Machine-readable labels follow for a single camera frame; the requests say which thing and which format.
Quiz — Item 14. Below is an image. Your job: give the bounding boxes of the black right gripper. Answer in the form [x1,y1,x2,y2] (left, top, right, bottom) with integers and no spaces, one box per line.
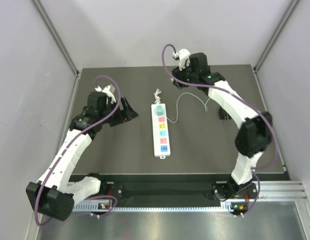
[171,60,198,91]

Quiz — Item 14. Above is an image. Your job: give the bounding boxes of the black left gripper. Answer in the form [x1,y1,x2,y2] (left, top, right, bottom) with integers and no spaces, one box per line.
[99,96,138,127]

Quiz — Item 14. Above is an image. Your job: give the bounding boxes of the teal charging cable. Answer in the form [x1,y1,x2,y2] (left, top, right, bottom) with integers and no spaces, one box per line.
[164,92,212,124]

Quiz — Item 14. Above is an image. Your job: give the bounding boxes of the teal USB charger plug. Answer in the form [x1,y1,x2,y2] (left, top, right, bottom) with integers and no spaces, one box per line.
[156,105,164,116]

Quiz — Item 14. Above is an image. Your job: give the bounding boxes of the white power strip coloured sockets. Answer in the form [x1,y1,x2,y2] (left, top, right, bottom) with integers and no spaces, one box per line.
[151,103,171,160]

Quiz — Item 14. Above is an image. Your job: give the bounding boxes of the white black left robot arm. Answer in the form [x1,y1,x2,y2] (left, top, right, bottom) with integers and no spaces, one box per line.
[26,91,138,221]

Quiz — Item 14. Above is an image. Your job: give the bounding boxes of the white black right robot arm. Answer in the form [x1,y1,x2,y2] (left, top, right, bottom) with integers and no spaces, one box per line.
[172,49,272,198]

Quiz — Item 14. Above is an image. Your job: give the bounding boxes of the black cube power adapter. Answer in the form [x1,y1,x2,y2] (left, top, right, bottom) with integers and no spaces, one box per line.
[218,107,232,120]

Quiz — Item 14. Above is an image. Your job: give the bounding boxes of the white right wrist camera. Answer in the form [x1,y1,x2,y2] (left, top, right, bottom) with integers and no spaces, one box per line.
[173,49,190,71]

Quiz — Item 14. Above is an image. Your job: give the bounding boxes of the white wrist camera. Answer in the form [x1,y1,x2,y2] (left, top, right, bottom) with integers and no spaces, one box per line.
[95,84,117,104]
[173,49,190,71]

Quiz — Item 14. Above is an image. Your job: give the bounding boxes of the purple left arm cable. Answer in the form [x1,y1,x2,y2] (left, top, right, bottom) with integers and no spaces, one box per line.
[34,75,120,227]

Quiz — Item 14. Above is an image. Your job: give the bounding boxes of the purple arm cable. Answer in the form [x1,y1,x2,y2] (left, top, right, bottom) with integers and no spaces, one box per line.
[161,44,279,217]
[34,75,120,227]

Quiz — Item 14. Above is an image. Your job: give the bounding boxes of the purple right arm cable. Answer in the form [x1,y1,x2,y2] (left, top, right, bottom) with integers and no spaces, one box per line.
[161,44,279,217]

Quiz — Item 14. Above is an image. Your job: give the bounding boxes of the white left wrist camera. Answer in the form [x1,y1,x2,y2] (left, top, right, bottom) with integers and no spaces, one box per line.
[95,84,117,104]

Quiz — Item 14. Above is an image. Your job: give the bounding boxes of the white coiled power strip cord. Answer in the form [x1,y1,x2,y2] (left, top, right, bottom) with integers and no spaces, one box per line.
[152,87,163,105]

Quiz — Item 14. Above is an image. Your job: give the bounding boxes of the aluminium frame post left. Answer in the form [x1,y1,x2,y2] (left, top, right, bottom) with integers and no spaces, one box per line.
[30,0,79,76]

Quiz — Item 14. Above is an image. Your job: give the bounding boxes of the aluminium frame post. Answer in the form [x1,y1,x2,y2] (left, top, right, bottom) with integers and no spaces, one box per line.
[30,0,79,76]
[252,0,300,74]

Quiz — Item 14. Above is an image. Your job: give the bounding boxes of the grey slotted cable duct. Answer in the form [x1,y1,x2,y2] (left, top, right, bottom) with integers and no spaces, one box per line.
[44,201,248,213]

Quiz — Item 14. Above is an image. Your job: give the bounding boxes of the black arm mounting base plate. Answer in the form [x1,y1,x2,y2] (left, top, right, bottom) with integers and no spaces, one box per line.
[86,173,259,202]

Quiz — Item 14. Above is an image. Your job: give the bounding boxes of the aluminium frame post right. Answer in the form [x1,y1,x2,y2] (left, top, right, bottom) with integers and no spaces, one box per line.
[252,0,300,74]

